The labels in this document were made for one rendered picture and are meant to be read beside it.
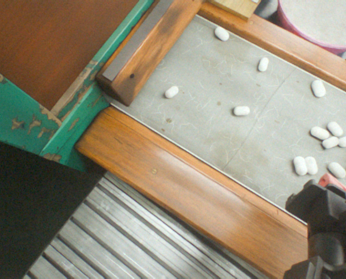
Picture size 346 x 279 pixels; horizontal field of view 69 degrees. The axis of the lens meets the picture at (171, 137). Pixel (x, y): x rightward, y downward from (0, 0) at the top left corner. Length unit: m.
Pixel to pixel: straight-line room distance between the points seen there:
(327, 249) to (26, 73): 0.42
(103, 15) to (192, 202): 0.35
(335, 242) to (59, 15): 0.43
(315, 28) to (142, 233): 0.63
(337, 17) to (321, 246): 0.58
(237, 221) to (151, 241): 0.20
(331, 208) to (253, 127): 0.25
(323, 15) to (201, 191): 0.52
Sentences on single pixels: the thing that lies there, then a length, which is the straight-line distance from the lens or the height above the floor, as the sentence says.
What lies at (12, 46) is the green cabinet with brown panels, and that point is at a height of 1.01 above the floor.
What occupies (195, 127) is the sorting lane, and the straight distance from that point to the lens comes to 0.53.
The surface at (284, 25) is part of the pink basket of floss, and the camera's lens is 0.71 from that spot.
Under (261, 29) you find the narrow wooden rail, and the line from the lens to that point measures 0.65.
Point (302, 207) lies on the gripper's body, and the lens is 0.42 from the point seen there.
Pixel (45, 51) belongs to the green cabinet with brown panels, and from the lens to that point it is 0.38.
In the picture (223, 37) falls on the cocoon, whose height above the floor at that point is 0.76.
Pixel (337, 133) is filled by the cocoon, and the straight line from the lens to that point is 0.61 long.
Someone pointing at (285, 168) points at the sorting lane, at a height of 0.74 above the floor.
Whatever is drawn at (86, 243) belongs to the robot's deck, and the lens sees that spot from 0.61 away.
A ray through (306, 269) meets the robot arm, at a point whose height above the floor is 0.98.
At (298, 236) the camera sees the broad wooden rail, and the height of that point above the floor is 0.77.
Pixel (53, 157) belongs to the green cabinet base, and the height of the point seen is 0.79.
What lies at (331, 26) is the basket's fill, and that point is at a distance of 0.77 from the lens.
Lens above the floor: 1.25
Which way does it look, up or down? 75 degrees down
